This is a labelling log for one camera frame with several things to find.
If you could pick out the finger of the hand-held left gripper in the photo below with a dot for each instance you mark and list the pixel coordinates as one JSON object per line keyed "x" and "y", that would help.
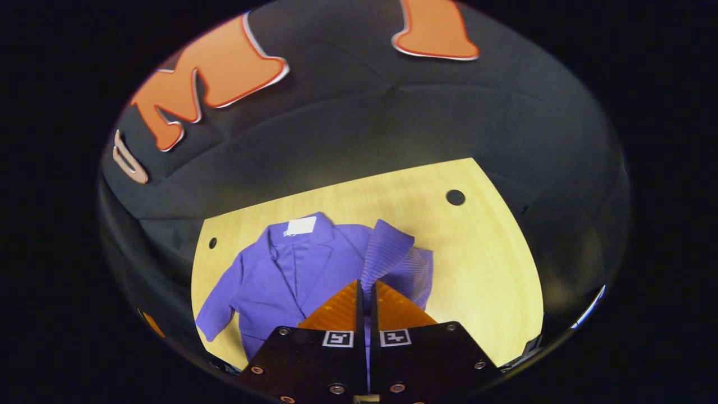
{"x": 152, "y": 324}

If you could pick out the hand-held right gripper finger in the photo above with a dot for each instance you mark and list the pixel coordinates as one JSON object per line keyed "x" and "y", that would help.
{"x": 373, "y": 314}
{"x": 359, "y": 314}

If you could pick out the purple jacket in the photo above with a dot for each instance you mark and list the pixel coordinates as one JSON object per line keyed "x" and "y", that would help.
{"x": 291, "y": 280}

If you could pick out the black backdrop cloth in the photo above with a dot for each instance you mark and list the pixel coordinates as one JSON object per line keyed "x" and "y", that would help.
{"x": 392, "y": 123}

